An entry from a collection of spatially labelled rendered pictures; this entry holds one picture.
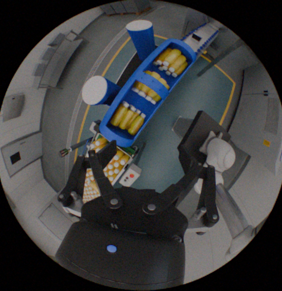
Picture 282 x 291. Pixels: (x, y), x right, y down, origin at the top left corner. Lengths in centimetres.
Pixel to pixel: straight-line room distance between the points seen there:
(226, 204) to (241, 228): 19
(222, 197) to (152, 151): 159
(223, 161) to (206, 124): 31
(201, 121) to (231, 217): 65
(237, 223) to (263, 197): 216
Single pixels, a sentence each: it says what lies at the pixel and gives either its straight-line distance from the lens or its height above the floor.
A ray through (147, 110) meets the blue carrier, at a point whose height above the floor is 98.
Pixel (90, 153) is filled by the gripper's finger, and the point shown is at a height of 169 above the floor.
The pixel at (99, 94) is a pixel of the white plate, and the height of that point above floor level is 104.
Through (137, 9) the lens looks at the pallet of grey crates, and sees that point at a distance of 363.
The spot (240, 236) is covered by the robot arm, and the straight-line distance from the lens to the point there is 55.
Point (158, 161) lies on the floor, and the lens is 202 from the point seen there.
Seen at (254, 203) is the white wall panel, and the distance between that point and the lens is 272.
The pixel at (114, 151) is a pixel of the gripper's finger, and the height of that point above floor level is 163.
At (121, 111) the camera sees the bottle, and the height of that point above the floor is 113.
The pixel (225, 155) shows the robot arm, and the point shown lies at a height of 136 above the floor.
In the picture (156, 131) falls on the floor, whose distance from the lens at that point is 184.
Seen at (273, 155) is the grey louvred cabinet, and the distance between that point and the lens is 153.
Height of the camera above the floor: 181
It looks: 71 degrees down
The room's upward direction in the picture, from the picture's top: 153 degrees counter-clockwise
